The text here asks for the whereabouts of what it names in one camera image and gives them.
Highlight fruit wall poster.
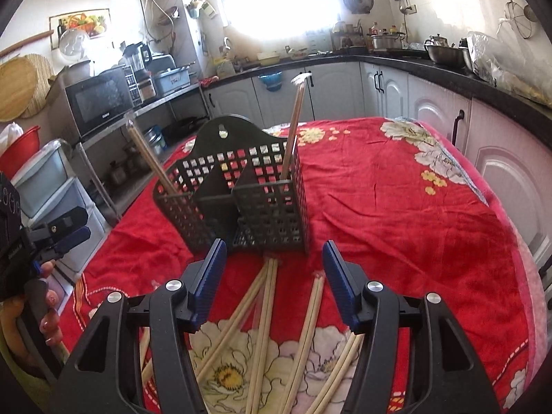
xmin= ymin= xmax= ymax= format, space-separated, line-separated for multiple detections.
xmin=49 ymin=9 xmax=110 ymax=50

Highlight wooden rolling pin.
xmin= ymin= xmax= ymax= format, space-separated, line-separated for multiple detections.
xmin=0 ymin=30 xmax=55 ymax=58

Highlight crumpled clear plastic bag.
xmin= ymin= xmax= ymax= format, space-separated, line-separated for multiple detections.
xmin=466 ymin=31 xmax=552 ymax=104

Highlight plastic drawer unit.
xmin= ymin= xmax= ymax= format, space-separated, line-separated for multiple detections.
xmin=11 ymin=138 xmax=108 ymax=298

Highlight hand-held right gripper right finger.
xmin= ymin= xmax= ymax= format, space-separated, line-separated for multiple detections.
xmin=321 ymin=239 xmax=503 ymax=414

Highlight red plastic basin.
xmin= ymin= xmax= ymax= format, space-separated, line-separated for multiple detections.
xmin=0 ymin=126 xmax=41 ymax=165

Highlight steel cooking pot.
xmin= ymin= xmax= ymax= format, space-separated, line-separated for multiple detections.
xmin=370 ymin=30 xmax=407 ymax=50

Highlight round woven mat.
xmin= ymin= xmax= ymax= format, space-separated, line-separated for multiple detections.
xmin=19 ymin=54 xmax=55 ymax=118

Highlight black blender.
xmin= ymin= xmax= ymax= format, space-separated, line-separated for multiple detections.
xmin=122 ymin=42 xmax=152 ymax=72

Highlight metal tin can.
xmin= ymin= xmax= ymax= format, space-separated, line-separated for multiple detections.
xmin=144 ymin=125 xmax=167 ymax=152

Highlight grey-blue plastic box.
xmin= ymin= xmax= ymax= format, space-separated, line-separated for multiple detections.
xmin=153 ymin=66 xmax=195 ymax=97

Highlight small white fan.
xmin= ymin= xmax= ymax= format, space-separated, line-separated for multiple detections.
xmin=58 ymin=29 xmax=92 ymax=65

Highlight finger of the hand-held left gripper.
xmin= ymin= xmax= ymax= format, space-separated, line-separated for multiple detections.
xmin=40 ymin=227 xmax=91 ymax=265
xmin=28 ymin=207 xmax=89 ymax=243

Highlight person's left hand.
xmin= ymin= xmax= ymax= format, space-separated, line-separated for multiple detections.
xmin=37 ymin=261 xmax=62 ymax=348

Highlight round wooden board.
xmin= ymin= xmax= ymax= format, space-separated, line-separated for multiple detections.
xmin=0 ymin=58 xmax=37 ymax=122

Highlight steel basin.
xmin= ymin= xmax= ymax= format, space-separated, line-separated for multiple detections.
xmin=424 ymin=33 xmax=466 ymax=65

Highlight black microwave oven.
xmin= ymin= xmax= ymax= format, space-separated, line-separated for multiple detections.
xmin=65 ymin=67 xmax=136 ymax=136

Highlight white kitchen cabinets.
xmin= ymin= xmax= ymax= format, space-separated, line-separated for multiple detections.
xmin=200 ymin=54 xmax=552 ymax=268

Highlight red floral blanket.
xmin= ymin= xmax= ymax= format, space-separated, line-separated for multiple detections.
xmin=56 ymin=116 xmax=546 ymax=414

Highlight bright window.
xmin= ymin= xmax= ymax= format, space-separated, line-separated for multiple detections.
xmin=211 ymin=0 xmax=341 ymax=37

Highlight striped countertop appliance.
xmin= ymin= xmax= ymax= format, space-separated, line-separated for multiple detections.
xmin=124 ymin=65 xmax=157 ymax=106

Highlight blue plastic bag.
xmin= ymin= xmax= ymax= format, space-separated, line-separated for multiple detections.
xmin=258 ymin=71 xmax=284 ymax=93

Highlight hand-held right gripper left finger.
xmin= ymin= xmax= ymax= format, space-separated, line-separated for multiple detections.
xmin=49 ymin=238 xmax=228 ymax=414

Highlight hanging wire strainer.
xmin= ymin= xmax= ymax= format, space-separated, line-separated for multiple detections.
xmin=496 ymin=0 xmax=533 ymax=39

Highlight black perforated utensil basket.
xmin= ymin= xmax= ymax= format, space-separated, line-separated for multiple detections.
xmin=153 ymin=114 xmax=312 ymax=256

